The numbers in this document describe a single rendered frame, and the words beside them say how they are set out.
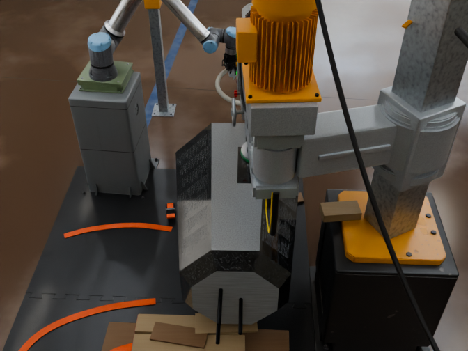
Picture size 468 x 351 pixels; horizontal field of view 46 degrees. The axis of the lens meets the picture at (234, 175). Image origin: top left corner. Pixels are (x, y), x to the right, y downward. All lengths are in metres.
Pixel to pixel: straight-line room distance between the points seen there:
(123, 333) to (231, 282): 0.83
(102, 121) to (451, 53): 2.37
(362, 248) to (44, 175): 2.70
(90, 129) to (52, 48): 2.58
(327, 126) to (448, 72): 0.52
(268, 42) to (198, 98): 3.30
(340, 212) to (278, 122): 0.97
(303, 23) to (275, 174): 0.69
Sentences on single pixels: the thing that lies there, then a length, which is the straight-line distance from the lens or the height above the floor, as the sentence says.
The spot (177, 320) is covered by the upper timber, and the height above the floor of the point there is 0.24.
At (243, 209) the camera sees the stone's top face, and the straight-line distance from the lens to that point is 2.86.
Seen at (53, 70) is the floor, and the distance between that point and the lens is 5.96.
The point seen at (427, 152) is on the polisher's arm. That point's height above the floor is 1.38.
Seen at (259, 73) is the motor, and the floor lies 1.80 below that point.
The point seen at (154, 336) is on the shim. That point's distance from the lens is 3.11.
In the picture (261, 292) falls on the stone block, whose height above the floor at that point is 0.63.
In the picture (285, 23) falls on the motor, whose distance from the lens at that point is 1.95.
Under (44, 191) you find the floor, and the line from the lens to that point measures 4.45.
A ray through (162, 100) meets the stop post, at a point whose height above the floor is 0.13.
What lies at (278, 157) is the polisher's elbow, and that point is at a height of 1.42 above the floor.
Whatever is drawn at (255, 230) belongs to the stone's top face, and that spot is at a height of 0.84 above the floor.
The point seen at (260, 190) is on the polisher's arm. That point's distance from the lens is 2.37.
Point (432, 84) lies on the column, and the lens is 2.35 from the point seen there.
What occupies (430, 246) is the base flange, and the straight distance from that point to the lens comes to 2.93.
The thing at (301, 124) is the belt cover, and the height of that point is 1.64.
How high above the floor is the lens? 2.85
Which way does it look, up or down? 41 degrees down
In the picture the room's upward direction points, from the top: straight up
